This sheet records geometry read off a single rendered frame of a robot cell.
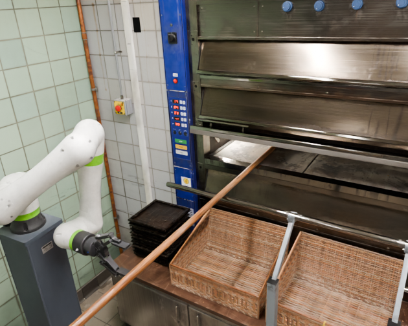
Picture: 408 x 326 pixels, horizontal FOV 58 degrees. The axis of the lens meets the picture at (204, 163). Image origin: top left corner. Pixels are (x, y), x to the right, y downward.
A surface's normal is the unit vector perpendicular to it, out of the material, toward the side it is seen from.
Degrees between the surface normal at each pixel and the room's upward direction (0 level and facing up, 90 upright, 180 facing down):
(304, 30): 90
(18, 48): 90
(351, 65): 70
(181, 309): 90
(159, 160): 90
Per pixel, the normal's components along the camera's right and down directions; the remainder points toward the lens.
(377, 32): -0.53, 0.37
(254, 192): -0.51, 0.04
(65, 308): 0.88, 0.15
